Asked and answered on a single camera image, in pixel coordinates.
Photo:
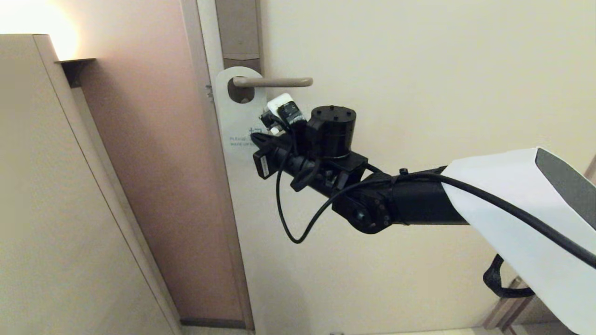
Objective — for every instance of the dark wall lamp fixture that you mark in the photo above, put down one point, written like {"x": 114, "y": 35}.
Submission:
{"x": 76, "y": 70}

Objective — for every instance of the blue and white door hanger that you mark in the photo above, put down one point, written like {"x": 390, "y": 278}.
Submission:
{"x": 237, "y": 121}

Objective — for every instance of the bronze door lock plate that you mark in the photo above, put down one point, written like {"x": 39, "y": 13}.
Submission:
{"x": 240, "y": 28}

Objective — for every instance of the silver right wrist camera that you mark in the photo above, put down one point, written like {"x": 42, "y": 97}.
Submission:
{"x": 281, "y": 111}

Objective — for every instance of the beige cabinet panel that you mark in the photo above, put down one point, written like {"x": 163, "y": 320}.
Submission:
{"x": 46, "y": 279}

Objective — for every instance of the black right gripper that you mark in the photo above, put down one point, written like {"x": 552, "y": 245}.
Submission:
{"x": 284, "y": 160}

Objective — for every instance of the white room door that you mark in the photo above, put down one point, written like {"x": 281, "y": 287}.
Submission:
{"x": 372, "y": 46}

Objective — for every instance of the metal door latch bolt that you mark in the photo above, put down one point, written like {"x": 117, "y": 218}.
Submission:
{"x": 209, "y": 92}

